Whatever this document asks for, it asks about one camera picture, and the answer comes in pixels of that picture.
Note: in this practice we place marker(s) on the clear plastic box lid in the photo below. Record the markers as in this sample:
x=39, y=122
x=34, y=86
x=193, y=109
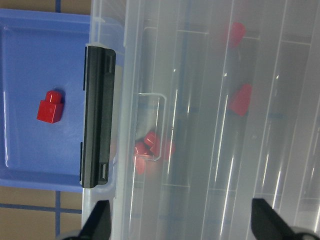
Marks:
x=237, y=150

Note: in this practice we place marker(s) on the red toy block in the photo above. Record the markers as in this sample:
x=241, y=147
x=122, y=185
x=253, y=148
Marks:
x=50, y=109
x=240, y=100
x=159, y=148
x=234, y=35
x=142, y=153

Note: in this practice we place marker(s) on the clear plastic storage box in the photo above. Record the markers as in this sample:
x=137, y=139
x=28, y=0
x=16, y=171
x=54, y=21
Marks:
x=100, y=25

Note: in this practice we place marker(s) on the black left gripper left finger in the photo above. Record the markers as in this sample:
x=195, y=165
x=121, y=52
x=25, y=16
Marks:
x=98, y=224

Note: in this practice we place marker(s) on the black box latch handle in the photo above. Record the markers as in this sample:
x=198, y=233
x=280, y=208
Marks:
x=99, y=84

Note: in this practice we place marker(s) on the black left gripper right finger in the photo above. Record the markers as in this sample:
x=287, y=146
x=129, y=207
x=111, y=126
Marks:
x=266, y=224

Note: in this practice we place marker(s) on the blue plastic tray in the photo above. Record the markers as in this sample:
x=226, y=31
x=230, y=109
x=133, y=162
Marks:
x=40, y=52

